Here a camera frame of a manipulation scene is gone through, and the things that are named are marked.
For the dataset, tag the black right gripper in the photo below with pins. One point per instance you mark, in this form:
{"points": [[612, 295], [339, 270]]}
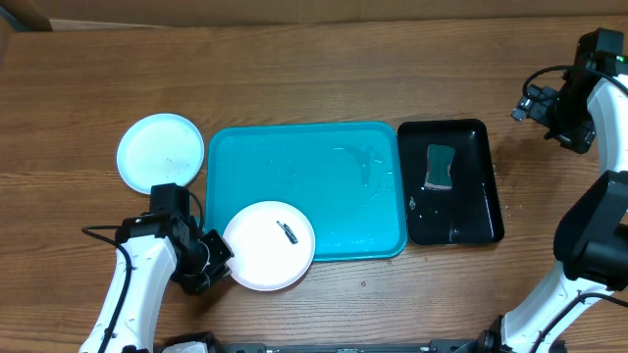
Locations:
{"points": [[542, 110]]}

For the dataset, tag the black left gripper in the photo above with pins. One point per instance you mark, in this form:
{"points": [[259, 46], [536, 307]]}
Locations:
{"points": [[194, 283]]}

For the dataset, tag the pink plate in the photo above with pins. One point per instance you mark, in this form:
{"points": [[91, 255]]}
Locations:
{"points": [[273, 245]]}

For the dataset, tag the light blue plate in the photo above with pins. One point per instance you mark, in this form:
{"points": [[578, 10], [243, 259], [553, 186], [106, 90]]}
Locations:
{"points": [[158, 149]]}

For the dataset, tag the green scrubbing sponge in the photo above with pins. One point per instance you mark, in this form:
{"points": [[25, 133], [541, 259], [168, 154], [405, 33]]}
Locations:
{"points": [[439, 161]]}

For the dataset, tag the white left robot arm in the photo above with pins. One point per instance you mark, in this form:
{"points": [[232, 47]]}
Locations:
{"points": [[166, 243]]}

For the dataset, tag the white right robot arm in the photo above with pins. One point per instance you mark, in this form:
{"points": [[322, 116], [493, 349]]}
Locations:
{"points": [[590, 242]]}

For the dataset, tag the black rectangular tray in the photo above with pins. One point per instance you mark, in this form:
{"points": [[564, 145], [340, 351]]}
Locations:
{"points": [[469, 213]]}

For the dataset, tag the blue plastic tray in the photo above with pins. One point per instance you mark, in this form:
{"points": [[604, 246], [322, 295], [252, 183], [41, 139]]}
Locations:
{"points": [[344, 177]]}

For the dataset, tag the brown cardboard backdrop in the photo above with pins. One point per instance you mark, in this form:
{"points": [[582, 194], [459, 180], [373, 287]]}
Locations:
{"points": [[42, 13]]}

